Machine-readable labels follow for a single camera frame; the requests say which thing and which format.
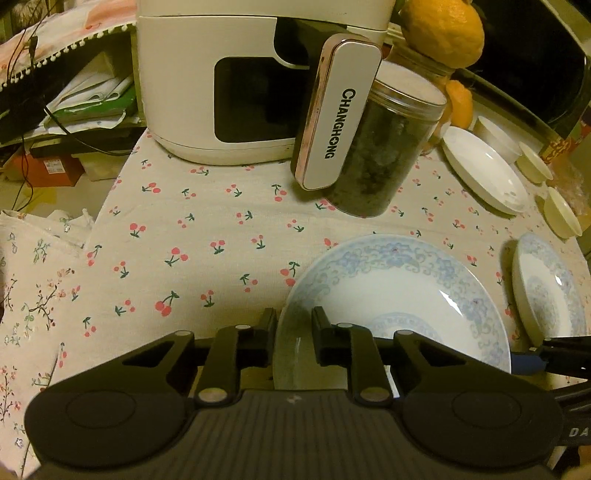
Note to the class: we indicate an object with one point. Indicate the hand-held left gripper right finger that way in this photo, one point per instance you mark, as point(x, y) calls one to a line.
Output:
point(321, 341)

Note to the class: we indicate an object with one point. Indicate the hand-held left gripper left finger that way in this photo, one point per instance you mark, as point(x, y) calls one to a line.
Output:
point(267, 341)

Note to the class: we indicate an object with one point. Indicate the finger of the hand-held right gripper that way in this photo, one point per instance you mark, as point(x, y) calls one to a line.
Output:
point(526, 363)
point(565, 344)

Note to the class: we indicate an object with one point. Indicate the small blue patterned plate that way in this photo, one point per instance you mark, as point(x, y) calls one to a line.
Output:
point(545, 286)

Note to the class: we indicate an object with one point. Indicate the large blue patterned plate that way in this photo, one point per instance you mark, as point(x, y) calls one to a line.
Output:
point(392, 286)

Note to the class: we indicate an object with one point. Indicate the small cream bowl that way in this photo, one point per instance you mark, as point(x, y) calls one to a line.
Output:
point(533, 164)
point(561, 212)

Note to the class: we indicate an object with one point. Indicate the cherry print tablecloth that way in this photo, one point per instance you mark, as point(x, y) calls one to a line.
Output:
point(207, 221)

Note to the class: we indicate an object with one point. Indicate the plain white plate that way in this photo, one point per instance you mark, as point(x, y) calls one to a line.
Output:
point(480, 170)

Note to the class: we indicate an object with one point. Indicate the clear jar with dark contents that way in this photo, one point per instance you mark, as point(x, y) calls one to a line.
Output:
point(378, 152)

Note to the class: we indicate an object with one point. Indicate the red yellow printed packet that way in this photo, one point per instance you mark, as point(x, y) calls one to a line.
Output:
point(565, 143)

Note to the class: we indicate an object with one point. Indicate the white bowl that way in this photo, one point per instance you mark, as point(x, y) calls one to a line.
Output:
point(496, 134)

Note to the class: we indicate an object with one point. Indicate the floral print cloth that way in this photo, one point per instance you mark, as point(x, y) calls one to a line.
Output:
point(37, 286)

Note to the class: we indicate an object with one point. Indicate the white air fryer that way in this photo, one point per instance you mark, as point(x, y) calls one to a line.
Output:
point(184, 92)

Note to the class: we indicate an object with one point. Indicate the small orange fruit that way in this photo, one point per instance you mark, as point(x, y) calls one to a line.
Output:
point(459, 104)

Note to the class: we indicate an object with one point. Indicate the orange cardboard box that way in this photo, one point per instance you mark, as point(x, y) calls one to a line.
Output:
point(51, 168)

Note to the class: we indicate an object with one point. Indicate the clear glass jar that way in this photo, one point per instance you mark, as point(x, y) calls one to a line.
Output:
point(415, 57)

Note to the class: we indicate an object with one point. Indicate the black microwave oven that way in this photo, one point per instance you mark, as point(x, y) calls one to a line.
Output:
point(531, 46)

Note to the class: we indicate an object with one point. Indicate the stack of papers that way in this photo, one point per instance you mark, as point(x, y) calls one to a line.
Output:
point(92, 92)

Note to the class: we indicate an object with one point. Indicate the large yellow citrus fruit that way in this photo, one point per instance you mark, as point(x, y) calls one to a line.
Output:
point(443, 32)

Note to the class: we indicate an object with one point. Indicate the pompom trimmed cloth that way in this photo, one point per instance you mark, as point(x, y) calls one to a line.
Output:
point(60, 37)

